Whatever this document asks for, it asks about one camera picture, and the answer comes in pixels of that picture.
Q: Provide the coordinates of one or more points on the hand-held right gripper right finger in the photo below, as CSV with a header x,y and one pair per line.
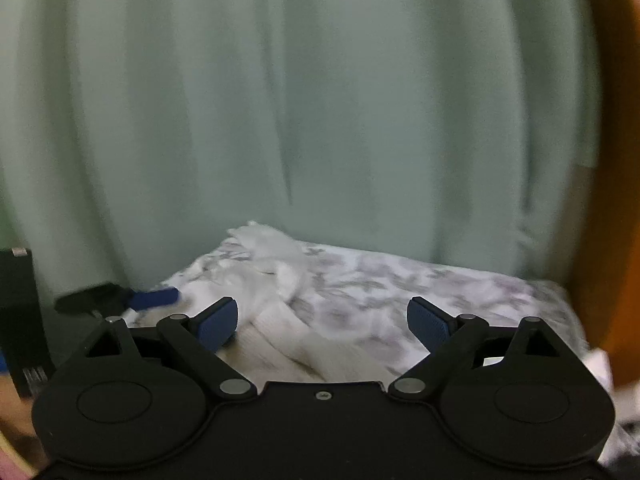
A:
x,y
427,322

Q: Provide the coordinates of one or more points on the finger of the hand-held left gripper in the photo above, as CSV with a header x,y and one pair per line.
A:
x,y
150,299

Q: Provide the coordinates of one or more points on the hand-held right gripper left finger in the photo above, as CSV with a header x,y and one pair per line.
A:
x,y
220,322

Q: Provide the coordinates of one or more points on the white knit sweater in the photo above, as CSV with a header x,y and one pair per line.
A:
x,y
300,350

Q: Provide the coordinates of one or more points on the floral fleece blanket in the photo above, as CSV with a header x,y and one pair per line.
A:
x,y
400,275

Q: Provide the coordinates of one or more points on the wooden headboard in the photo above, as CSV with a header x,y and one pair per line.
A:
x,y
615,210

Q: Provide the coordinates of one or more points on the pale green curtain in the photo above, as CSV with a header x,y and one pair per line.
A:
x,y
300,110

